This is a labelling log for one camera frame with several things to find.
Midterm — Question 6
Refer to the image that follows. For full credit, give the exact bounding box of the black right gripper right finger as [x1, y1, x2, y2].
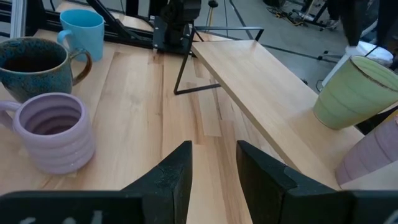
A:
[236, 140, 398, 224]

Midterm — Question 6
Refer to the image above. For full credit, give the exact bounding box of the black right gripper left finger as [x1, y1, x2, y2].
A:
[0, 140, 193, 224]

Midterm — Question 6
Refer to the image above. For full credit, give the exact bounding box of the purple and white striped mug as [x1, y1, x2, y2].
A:
[335, 116, 398, 191]

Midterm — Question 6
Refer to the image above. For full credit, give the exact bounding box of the lilac ribbed ring mug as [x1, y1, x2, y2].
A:
[0, 92, 96, 175]

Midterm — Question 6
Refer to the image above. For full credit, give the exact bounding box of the green mug with white handle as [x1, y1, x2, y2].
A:
[312, 55, 398, 131]

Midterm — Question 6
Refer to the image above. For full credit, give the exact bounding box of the light blue mug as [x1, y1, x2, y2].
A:
[57, 8, 106, 62]

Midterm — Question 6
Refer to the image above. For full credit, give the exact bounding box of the wooden shelf with black legs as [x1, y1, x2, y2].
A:
[173, 26, 364, 191]

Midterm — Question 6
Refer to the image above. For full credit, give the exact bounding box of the black panel with orange stripes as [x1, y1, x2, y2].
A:
[356, 105, 398, 135]

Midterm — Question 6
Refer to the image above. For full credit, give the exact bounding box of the white trash bin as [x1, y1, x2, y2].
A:
[322, 42, 394, 88]

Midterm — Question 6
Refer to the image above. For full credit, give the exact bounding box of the person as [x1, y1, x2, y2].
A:
[325, 0, 398, 47]

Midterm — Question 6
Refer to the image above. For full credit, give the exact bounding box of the black aluminium table frame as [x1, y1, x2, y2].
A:
[0, 0, 156, 49]

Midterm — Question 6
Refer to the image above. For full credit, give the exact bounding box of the silver aluminium post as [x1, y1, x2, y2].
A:
[11, 0, 29, 39]

